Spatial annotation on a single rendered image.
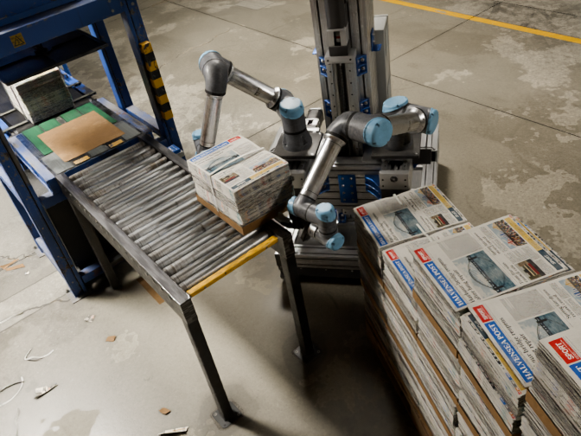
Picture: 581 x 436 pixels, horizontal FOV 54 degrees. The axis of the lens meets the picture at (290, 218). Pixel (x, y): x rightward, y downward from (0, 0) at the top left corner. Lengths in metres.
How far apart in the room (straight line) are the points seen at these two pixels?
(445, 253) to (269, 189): 0.86
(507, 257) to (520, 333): 0.29
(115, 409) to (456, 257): 1.90
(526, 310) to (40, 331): 2.73
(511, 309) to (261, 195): 1.13
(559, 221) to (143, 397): 2.51
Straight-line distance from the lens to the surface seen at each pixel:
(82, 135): 3.61
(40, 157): 3.56
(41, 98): 3.95
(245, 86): 2.81
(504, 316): 1.68
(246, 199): 2.33
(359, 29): 2.75
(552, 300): 1.75
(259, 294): 3.29
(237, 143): 2.60
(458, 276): 1.78
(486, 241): 1.89
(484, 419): 1.87
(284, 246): 2.40
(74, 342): 3.47
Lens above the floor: 2.32
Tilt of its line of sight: 38 degrees down
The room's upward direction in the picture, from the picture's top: 11 degrees counter-clockwise
